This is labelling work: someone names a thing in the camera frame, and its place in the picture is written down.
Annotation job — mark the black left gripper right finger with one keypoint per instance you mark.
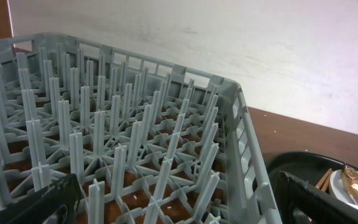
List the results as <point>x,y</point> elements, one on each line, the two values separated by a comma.
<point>300,202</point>

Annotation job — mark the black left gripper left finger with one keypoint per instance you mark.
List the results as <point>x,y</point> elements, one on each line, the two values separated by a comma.
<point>63,194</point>

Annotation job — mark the wooden chopstick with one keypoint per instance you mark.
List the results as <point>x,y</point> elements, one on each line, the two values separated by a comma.
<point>322,180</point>
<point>325,185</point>

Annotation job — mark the white round plate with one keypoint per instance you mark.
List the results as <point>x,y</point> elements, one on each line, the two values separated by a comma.
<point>337,189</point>

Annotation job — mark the grey plastic dishwasher rack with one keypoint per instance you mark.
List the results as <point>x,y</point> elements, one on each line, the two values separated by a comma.
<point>150,141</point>

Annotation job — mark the round black tray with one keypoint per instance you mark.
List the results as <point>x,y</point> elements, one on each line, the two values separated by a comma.
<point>307,166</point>

